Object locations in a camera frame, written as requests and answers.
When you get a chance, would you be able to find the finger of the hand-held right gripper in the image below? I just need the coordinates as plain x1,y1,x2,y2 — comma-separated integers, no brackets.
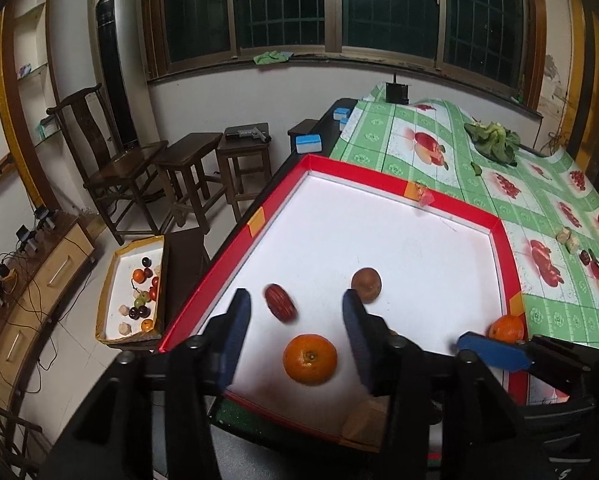
456,331,533,372

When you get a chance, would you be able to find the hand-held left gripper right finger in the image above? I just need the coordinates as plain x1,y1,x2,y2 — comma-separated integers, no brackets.
342,289,545,480

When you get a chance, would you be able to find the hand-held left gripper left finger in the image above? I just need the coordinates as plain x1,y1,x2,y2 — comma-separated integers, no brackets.
54,287,252,480

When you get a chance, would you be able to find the orange tangerine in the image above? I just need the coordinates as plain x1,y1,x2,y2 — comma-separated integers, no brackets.
282,333,339,387
488,314,526,345

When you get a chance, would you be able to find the brown longan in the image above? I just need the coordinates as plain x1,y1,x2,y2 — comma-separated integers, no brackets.
351,267,383,303

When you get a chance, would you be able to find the red box with white inside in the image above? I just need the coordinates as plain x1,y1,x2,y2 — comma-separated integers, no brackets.
158,154,527,453

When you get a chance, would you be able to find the pile of small fruits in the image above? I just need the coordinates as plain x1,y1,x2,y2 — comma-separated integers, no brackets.
118,256,161,335

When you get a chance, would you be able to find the yellow box with white inside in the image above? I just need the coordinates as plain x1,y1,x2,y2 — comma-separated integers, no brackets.
95,235,168,346

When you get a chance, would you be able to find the light wooden cabinet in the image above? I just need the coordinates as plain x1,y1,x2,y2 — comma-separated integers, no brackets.
0,209,98,413

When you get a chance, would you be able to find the green printed tablecloth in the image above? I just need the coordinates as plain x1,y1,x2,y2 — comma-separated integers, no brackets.
329,85,599,406

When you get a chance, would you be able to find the dark wooden stool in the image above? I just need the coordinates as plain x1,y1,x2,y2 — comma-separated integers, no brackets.
154,132,226,235
288,119,321,152
216,122,273,224

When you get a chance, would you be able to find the grey hand tool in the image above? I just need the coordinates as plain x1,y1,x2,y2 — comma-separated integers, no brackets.
224,126,273,142

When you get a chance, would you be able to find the dark wooden armchair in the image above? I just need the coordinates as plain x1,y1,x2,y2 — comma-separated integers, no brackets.
46,84,174,247

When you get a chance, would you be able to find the green leafy vegetable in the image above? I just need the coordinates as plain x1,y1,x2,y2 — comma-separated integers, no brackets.
463,120,523,167

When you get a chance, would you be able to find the black electric motor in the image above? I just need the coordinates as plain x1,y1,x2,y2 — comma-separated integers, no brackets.
385,74,410,106

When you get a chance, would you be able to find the green and white packet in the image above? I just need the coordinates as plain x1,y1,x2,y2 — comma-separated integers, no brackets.
35,116,61,140

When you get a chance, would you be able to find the green cloth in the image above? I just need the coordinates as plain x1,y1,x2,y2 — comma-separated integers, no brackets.
253,50,293,66

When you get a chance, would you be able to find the tower air conditioner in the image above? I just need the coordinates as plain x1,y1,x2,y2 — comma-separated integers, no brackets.
86,0,152,152

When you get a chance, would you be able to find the barred window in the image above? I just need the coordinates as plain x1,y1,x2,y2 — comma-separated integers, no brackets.
142,0,547,108

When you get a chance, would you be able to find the wall shelf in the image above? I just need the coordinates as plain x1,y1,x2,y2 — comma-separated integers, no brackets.
0,0,62,201

